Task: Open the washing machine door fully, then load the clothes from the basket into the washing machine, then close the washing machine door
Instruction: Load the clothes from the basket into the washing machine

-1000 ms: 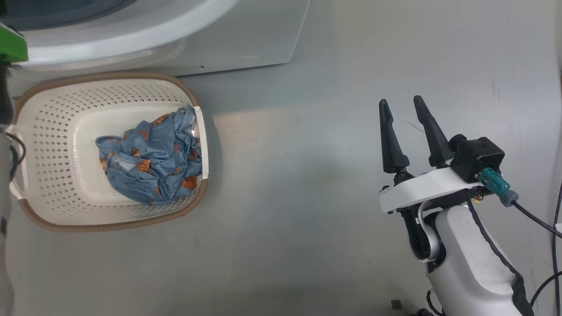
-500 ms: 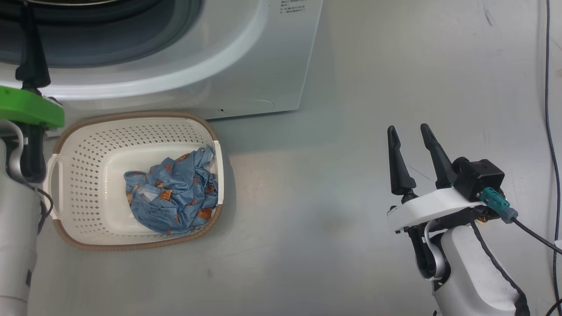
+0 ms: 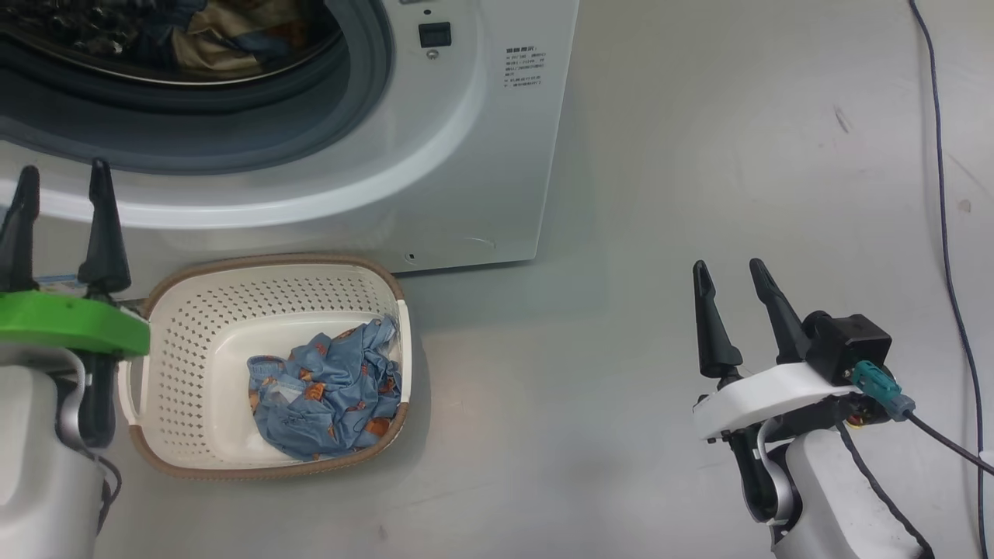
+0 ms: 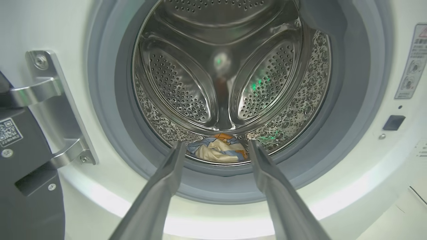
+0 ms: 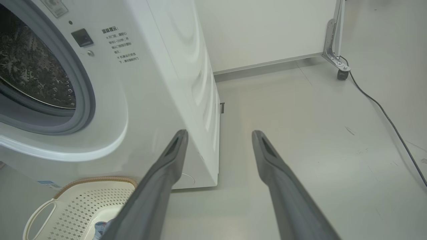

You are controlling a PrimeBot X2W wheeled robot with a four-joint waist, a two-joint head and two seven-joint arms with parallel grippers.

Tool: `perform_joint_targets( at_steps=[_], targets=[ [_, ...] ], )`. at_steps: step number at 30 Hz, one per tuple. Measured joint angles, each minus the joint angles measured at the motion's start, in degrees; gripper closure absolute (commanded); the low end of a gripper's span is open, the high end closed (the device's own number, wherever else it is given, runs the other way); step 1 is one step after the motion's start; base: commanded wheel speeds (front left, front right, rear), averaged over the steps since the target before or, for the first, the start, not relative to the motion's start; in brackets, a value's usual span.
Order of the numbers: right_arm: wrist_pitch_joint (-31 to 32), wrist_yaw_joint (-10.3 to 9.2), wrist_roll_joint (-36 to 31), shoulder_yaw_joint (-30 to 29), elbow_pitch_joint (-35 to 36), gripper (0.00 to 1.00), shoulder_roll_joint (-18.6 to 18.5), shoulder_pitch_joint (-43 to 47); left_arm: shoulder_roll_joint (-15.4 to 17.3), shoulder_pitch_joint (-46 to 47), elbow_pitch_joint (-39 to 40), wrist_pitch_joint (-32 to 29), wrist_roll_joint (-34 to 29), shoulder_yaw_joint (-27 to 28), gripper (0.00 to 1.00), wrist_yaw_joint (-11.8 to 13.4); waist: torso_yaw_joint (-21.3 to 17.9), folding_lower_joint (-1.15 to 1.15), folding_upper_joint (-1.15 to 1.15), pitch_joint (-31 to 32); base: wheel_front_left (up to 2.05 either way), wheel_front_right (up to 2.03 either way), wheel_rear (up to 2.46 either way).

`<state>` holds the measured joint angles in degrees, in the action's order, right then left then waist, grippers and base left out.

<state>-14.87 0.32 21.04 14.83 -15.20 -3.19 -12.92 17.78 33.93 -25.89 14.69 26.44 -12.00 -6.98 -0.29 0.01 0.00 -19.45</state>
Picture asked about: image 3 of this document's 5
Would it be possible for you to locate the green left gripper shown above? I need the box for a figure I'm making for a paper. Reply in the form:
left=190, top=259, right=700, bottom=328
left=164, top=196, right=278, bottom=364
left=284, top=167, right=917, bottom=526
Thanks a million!
left=0, top=159, right=151, bottom=359

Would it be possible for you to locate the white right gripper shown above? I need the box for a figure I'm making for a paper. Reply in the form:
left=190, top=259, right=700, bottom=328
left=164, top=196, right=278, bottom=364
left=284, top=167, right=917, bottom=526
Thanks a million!
left=693, top=259, right=863, bottom=443

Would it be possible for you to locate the blue garment with orange print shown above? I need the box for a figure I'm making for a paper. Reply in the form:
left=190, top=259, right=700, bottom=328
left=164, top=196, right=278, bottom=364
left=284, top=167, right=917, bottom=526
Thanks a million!
left=247, top=314, right=405, bottom=461

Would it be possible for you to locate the white front-load washing machine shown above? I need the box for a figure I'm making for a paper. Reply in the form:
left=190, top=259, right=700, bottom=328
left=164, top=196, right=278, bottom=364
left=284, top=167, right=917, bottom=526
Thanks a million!
left=0, top=0, right=579, bottom=279

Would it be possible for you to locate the blue white energy label sticker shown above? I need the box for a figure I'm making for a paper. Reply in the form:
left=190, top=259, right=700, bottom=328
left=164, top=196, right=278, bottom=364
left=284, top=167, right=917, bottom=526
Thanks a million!
left=35, top=276, right=88, bottom=297

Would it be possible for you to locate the white laundry basket brown rim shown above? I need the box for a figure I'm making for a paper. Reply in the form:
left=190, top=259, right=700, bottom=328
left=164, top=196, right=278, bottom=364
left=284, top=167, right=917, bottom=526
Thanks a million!
left=116, top=253, right=412, bottom=480

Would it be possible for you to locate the teal connector with black cable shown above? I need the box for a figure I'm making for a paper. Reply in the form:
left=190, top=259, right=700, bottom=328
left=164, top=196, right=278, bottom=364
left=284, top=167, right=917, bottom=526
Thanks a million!
left=852, top=361, right=994, bottom=476

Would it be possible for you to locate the thin black floor cable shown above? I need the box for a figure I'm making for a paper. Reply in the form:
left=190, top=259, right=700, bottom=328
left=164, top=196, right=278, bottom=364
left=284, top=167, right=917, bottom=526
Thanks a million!
left=909, top=0, right=991, bottom=559

